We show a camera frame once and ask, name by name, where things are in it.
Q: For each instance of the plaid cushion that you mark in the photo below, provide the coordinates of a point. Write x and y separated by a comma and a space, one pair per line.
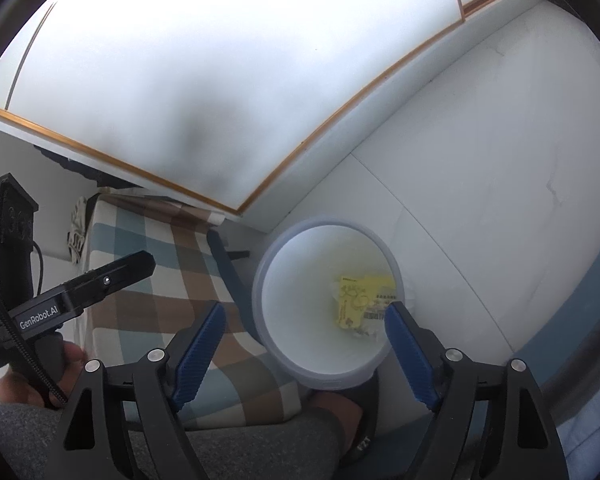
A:
145, 305

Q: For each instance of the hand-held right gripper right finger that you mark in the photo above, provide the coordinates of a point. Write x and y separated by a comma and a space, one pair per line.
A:
410, 360

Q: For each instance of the person's left hand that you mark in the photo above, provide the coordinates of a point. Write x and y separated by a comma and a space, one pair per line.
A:
15, 392

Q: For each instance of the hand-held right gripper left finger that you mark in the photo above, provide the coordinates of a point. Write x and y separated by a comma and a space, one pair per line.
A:
200, 355

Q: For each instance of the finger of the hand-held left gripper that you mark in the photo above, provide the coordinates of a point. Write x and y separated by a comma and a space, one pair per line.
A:
115, 277

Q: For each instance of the blue floor mat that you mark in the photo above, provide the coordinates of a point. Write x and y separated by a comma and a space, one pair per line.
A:
570, 320

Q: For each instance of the person's grey trouser leg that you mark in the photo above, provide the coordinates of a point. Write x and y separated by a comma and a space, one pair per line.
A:
240, 450

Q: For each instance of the crumpled yellow wrapper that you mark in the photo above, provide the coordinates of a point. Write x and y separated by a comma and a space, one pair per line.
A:
355, 300

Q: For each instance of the white plastic bin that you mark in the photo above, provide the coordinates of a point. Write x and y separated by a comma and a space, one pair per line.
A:
300, 300

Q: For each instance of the black slipper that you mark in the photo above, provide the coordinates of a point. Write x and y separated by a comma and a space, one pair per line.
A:
370, 410

